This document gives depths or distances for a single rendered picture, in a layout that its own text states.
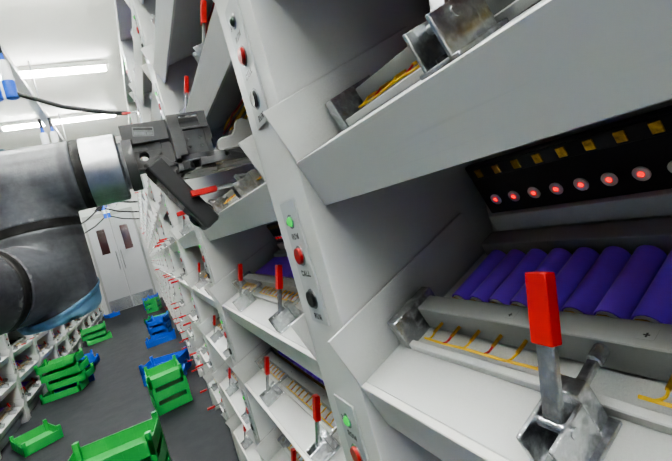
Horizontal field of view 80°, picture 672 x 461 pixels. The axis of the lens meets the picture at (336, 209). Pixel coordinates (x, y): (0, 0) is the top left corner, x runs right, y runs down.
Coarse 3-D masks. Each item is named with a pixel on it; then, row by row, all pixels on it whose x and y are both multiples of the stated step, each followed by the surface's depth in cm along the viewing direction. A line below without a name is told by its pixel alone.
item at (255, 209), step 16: (240, 144) 42; (256, 160) 43; (224, 192) 101; (256, 192) 48; (240, 208) 58; (256, 208) 52; (272, 208) 47; (224, 224) 73; (240, 224) 63; (256, 224) 56
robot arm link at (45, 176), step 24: (48, 144) 50; (72, 144) 50; (0, 168) 46; (24, 168) 46; (48, 168) 47; (72, 168) 48; (0, 192) 45; (24, 192) 46; (48, 192) 47; (72, 192) 49; (0, 216) 45; (24, 216) 46; (48, 216) 47; (72, 216) 50
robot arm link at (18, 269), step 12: (0, 252) 43; (0, 264) 41; (12, 264) 42; (0, 276) 40; (12, 276) 41; (24, 276) 42; (0, 288) 39; (12, 288) 40; (24, 288) 42; (0, 300) 39; (12, 300) 40; (24, 300) 42; (0, 312) 39; (12, 312) 40; (24, 312) 42; (0, 324) 40; (12, 324) 41
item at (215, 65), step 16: (208, 32) 48; (208, 48) 51; (224, 48) 47; (208, 64) 54; (224, 64) 50; (208, 80) 57; (224, 80) 54; (192, 96) 66; (208, 96) 61; (224, 96) 77; (240, 96) 85; (208, 112) 65; (224, 112) 90; (240, 112) 87; (224, 128) 98
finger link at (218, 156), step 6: (216, 150) 55; (222, 150) 55; (228, 150) 56; (234, 150) 57; (240, 150) 57; (210, 156) 55; (216, 156) 55; (222, 156) 55; (228, 156) 56; (234, 156) 56; (240, 156) 57; (246, 156) 58; (198, 162) 56; (204, 162) 55; (210, 162) 55; (216, 162) 56; (222, 162) 58
